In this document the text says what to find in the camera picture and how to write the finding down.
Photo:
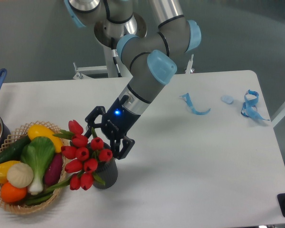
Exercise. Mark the yellow bell pepper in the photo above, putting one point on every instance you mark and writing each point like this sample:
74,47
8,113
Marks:
4,167

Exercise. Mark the purple sweet potato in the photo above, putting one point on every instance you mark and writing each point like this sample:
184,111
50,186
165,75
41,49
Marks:
53,172

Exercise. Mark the green pea pods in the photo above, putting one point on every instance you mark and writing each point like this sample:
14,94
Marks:
39,198

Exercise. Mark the white steamed bun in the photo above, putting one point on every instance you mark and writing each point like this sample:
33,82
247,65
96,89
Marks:
20,175

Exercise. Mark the dark grey ribbed vase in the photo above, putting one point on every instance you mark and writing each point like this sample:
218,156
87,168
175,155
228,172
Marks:
106,173

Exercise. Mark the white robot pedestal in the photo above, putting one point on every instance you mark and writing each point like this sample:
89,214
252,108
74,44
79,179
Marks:
110,61

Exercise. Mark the orange fruit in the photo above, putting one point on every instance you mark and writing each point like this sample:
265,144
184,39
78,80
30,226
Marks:
11,194

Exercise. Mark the white metal base frame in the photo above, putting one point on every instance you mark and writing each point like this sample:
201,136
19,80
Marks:
86,72

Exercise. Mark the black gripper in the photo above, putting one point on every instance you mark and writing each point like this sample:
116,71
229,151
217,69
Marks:
115,124

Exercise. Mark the tangled blue tape strip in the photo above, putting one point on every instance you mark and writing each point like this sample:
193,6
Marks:
249,108

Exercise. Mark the yellow squash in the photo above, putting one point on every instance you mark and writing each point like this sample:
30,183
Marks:
38,130

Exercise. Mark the woven wicker basket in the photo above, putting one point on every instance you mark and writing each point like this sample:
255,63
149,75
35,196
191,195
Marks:
21,208

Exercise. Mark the green cucumber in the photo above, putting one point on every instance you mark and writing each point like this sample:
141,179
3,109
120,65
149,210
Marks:
13,152

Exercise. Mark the curved blue tape strip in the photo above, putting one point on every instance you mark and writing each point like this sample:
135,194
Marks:
187,99

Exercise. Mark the red tulip bouquet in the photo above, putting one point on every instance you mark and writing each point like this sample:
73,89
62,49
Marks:
81,166

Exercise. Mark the green bok choy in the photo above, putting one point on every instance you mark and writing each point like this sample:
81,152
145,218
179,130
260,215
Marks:
38,155

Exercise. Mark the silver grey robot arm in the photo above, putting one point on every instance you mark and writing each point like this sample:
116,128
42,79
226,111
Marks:
148,59

